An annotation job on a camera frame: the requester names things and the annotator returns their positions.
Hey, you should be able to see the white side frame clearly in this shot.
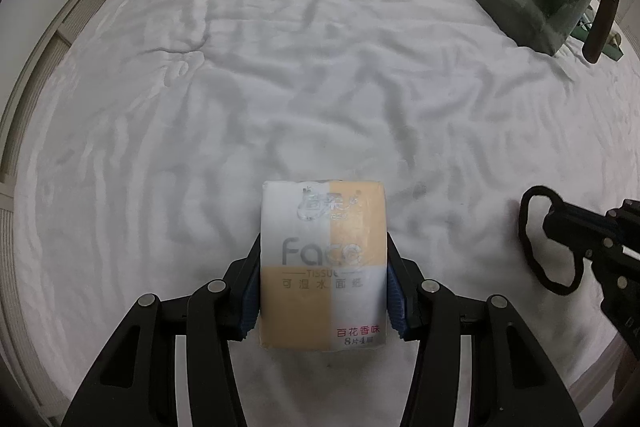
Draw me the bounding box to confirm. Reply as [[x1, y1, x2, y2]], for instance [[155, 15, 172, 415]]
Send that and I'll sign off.
[[0, 0, 123, 427]]

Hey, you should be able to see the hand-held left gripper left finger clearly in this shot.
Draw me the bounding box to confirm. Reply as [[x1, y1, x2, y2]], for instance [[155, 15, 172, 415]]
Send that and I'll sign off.
[[60, 232, 263, 427]]

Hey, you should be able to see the dark brown stick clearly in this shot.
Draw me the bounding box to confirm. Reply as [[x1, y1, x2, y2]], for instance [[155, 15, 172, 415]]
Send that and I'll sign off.
[[582, 0, 622, 64]]

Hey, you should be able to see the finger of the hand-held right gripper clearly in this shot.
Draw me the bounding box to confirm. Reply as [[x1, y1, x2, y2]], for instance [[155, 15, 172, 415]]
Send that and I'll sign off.
[[604, 198, 640, 233], [542, 199, 640, 348]]

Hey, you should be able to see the orange and white tissue packet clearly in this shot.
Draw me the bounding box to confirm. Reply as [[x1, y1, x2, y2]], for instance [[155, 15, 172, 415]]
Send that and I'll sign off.
[[259, 178, 390, 353]]

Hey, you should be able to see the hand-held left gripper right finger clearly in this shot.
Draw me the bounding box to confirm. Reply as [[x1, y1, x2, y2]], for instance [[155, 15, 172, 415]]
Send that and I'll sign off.
[[385, 232, 581, 427]]

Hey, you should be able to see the green flat panel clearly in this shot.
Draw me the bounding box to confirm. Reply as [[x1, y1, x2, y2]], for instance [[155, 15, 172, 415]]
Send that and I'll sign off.
[[575, 7, 627, 60]]

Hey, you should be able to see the black hair tie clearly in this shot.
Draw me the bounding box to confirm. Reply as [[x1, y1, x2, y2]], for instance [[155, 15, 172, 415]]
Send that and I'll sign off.
[[517, 186, 587, 294]]

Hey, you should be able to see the white bed sheet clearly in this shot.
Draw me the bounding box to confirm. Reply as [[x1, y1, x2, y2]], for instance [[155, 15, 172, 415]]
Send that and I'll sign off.
[[7, 0, 640, 427]]

